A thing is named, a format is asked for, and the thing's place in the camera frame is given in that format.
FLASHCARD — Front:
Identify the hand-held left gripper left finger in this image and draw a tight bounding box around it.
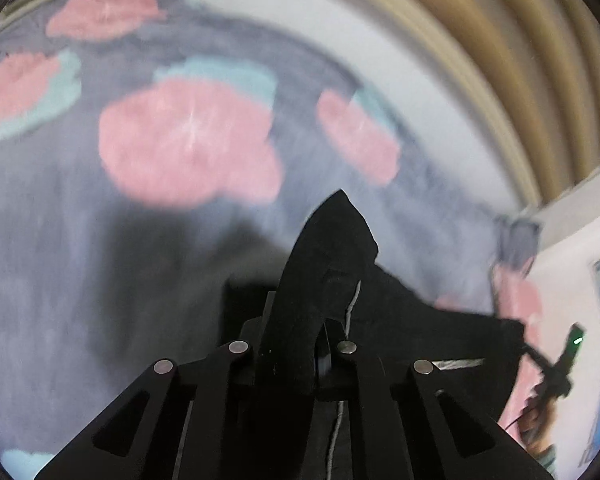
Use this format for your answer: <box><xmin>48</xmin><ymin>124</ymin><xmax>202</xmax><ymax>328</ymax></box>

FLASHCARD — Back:
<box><xmin>34</xmin><ymin>318</ymin><xmax>268</xmax><ymax>480</ymax></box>

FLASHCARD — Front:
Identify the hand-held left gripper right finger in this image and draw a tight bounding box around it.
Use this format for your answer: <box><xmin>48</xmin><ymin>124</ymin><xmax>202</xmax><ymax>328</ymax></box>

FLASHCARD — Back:
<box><xmin>314</xmin><ymin>321</ymin><xmax>556</xmax><ymax>480</ymax></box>

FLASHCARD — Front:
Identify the black hooded jacket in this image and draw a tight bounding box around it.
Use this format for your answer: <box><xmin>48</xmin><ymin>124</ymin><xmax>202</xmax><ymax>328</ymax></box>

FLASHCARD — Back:
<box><xmin>222</xmin><ymin>189</ymin><xmax>526</xmax><ymax>480</ymax></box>

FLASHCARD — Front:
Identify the grey pillow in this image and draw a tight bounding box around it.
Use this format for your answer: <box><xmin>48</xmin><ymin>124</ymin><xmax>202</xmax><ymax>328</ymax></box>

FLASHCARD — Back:
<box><xmin>495</xmin><ymin>215</ymin><xmax>542</xmax><ymax>267</ymax></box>

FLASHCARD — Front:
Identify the floral grey bed sheet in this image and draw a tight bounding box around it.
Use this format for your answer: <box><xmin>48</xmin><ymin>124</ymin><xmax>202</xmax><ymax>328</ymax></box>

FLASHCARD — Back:
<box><xmin>0</xmin><ymin>0</ymin><xmax>546</xmax><ymax>480</ymax></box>

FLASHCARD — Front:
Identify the striped wooden headboard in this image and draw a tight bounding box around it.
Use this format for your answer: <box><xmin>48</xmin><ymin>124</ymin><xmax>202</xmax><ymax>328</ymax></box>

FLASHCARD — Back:
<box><xmin>307</xmin><ymin>0</ymin><xmax>600</xmax><ymax>211</ymax></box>

